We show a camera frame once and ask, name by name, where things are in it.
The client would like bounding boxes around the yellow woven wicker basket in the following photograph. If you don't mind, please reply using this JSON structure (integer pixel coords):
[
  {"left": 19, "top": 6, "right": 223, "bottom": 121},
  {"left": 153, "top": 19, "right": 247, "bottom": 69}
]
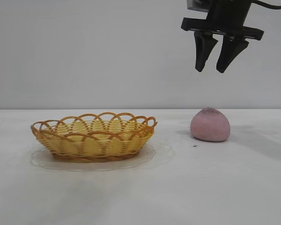
[{"left": 30, "top": 112, "right": 158, "bottom": 164}]

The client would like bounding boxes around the pink peach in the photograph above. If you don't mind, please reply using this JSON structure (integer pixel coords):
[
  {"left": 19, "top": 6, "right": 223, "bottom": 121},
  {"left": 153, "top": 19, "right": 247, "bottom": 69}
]
[{"left": 190, "top": 106, "right": 231, "bottom": 142}]

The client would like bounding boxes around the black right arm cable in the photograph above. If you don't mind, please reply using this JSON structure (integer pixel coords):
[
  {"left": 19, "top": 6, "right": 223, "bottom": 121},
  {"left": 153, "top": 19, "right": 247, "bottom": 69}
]
[{"left": 251, "top": 0, "right": 281, "bottom": 10}]

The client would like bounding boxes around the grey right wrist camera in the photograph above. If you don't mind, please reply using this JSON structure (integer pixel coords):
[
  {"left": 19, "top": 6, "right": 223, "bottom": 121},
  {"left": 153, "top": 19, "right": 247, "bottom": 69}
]
[{"left": 186, "top": 0, "right": 214, "bottom": 11}]

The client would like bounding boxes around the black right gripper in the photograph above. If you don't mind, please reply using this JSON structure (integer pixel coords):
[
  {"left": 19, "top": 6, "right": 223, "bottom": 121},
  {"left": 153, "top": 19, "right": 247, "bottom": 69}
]
[{"left": 180, "top": 0, "right": 265, "bottom": 74}]

